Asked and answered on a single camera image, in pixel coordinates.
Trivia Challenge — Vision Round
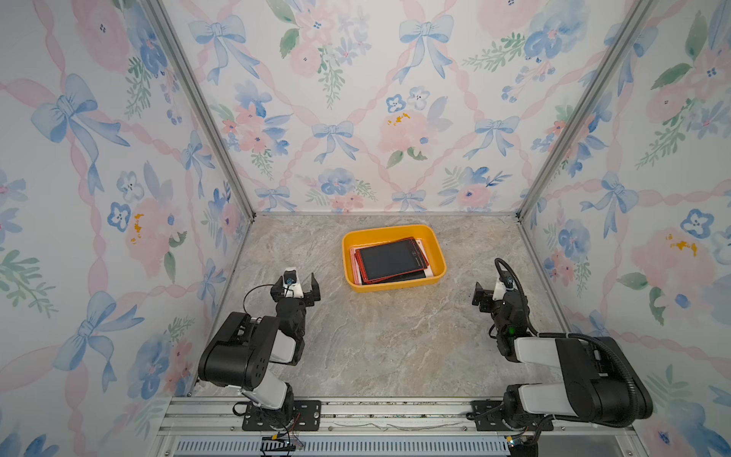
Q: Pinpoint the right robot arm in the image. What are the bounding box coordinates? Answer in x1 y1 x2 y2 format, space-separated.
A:
468 285 654 430

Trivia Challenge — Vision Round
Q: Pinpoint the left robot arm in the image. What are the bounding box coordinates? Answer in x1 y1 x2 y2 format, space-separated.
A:
198 270 322 432

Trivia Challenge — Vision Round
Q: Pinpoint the yellow plastic storage box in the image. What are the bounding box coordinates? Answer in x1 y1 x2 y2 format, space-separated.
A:
342 225 447 293

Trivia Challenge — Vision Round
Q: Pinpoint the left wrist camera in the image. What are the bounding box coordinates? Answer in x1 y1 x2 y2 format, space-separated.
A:
282 268 303 298

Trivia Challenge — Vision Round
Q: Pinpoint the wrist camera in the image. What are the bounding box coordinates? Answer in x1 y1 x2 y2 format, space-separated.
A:
492 278 508 301
282 268 303 298

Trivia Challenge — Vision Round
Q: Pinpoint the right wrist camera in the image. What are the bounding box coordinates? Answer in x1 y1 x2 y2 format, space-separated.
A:
492 278 508 301

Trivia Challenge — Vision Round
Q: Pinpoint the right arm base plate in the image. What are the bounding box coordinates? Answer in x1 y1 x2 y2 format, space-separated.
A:
466 400 543 432

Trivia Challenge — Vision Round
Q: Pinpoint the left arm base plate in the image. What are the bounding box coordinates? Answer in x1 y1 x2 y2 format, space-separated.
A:
242 400 323 432

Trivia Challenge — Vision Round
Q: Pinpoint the black corrugated cable conduit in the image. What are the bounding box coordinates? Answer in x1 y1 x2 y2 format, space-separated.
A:
494 257 655 427

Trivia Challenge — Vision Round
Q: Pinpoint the aluminium front rail frame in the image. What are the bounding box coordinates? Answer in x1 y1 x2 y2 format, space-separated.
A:
148 397 649 456

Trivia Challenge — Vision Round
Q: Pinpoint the left aluminium corner post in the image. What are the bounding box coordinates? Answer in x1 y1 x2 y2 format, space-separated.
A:
141 0 256 223

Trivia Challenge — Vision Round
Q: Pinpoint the aluminium corner post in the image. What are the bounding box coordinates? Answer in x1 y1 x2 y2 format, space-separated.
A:
141 0 256 223
516 0 655 223

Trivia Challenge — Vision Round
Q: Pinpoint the right aluminium corner post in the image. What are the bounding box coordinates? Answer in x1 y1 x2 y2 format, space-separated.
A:
516 0 655 223

